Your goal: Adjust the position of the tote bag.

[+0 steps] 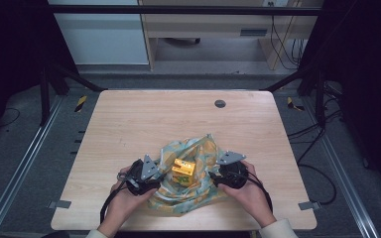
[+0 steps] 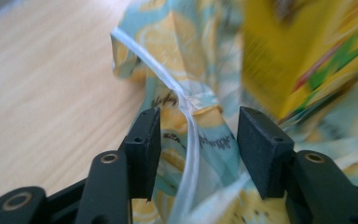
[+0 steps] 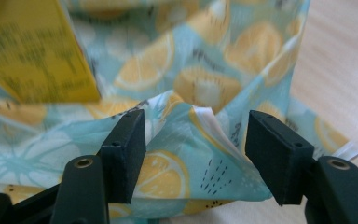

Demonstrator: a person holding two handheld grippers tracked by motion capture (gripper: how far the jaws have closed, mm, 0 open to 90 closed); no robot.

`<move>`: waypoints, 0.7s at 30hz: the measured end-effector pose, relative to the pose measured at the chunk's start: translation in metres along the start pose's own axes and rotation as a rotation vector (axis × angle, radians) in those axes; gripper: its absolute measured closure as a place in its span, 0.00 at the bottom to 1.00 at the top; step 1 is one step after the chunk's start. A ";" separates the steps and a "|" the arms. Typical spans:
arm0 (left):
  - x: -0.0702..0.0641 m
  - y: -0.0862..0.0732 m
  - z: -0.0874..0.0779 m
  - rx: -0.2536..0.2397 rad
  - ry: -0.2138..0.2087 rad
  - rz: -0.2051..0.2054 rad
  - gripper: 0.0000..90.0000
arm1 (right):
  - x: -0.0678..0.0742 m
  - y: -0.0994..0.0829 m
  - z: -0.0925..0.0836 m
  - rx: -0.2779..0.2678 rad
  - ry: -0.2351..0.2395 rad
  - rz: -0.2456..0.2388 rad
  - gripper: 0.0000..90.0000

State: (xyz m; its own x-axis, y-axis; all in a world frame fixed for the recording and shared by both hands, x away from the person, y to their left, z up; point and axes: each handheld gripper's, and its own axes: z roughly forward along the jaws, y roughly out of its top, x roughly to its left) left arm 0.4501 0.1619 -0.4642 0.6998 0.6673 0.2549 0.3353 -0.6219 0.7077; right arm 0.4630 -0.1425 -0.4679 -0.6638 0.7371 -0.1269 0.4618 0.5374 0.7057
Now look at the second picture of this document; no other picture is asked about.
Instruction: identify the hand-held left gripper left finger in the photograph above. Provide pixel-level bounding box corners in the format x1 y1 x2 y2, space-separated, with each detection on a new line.
117 106 162 203

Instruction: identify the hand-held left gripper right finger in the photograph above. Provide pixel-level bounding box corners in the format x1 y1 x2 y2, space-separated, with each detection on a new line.
236 105 296 201

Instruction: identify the fruit print plastic bag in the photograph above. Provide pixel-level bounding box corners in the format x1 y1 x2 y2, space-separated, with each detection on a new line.
110 0 358 224

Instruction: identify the yellow box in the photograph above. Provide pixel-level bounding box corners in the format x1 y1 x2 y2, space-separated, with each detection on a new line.
241 0 358 123

